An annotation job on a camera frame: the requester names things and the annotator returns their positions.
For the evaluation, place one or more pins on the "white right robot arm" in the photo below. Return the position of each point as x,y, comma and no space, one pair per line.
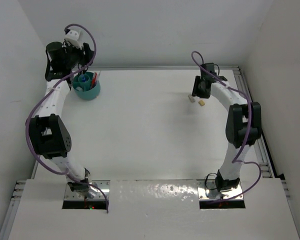
243,125

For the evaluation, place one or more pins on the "blue cap glue bottle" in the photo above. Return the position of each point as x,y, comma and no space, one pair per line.
83,78

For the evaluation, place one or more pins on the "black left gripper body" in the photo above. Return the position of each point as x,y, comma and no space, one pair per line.
82,58

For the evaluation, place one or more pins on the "black handled scissors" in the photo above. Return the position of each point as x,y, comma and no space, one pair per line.
82,69

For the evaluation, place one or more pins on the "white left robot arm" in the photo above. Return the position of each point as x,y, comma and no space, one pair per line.
46,134

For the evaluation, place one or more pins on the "teal round organizer container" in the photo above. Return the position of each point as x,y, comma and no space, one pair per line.
87,94

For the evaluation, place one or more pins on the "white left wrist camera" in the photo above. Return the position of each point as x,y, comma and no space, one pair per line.
74,38

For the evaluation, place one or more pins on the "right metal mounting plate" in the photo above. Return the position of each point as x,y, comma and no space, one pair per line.
207,192

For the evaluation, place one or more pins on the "metal mounting plate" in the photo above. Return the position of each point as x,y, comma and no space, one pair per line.
207,192
92,192

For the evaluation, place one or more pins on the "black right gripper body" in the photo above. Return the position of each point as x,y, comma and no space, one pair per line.
198,91

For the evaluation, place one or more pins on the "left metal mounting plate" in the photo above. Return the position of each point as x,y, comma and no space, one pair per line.
92,192

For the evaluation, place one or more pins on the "red gel pen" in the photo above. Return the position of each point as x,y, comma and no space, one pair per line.
94,80

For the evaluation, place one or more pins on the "tan eraser block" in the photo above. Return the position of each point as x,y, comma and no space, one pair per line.
201,103

